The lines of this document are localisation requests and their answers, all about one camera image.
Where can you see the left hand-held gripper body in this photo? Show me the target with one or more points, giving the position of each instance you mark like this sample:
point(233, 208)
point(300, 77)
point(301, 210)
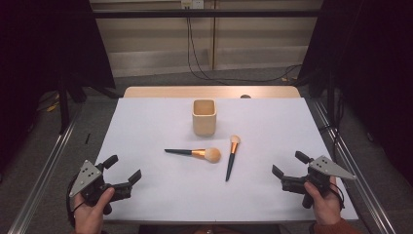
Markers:
point(86, 177)

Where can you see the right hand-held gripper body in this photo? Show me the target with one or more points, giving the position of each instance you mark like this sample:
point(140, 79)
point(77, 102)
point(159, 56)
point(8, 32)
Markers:
point(324, 167)

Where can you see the small slim makeup brush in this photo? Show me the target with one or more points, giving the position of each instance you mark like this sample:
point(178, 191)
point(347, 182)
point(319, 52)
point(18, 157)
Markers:
point(231, 159)

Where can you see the large round makeup brush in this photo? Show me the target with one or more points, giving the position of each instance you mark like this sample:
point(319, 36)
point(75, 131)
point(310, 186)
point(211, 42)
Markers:
point(211, 154)

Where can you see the beige square brush holder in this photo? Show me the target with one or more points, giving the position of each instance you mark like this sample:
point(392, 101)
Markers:
point(204, 117)

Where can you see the person's left hand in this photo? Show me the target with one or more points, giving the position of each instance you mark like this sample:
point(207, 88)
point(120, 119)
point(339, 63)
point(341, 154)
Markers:
point(92, 211)

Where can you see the person's right hand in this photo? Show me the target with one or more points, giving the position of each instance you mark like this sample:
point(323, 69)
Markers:
point(323, 204)

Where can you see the white table board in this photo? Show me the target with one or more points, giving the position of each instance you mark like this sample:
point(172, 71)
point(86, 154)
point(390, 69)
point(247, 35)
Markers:
point(195, 191)

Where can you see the black metal stand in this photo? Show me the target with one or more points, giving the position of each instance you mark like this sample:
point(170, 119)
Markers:
point(64, 107)

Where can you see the light wooden table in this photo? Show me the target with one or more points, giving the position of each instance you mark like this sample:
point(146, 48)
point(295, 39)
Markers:
point(162, 92)

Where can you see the black curtain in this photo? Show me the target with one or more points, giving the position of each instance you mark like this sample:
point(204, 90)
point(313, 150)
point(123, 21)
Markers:
point(48, 48)
point(373, 65)

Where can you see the black horizontal bar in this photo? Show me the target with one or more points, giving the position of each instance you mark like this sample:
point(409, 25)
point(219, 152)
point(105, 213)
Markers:
point(207, 13)

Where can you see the aluminium floor rail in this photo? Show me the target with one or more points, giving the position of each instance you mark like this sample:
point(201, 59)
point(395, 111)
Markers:
point(354, 169)
point(42, 182)

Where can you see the white wall socket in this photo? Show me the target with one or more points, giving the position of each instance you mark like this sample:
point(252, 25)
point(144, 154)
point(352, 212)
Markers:
point(192, 4)

